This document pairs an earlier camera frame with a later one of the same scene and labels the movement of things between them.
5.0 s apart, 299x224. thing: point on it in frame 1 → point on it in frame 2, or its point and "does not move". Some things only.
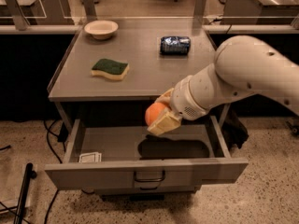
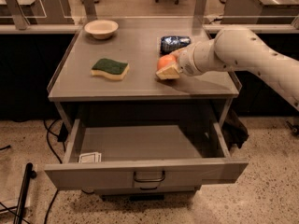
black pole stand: [28, 175] does not move
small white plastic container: [91, 157] does not move
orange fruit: [154, 111] → [165, 61]
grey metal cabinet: [115, 68] does not move
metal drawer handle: [149, 180] does not move
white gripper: [183, 102] → [187, 62]
